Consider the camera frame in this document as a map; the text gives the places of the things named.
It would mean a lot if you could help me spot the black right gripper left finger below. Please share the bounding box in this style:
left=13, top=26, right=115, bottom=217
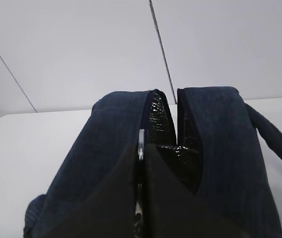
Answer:
left=43, top=145, right=136, bottom=238

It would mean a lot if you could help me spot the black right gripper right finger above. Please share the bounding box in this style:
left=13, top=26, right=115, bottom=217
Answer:
left=144, top=144, right=240, bottom=238

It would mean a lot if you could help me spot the dark navy fabric lunch bag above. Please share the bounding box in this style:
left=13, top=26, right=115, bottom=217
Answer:
left=23, top=87, right=282, bottom=238

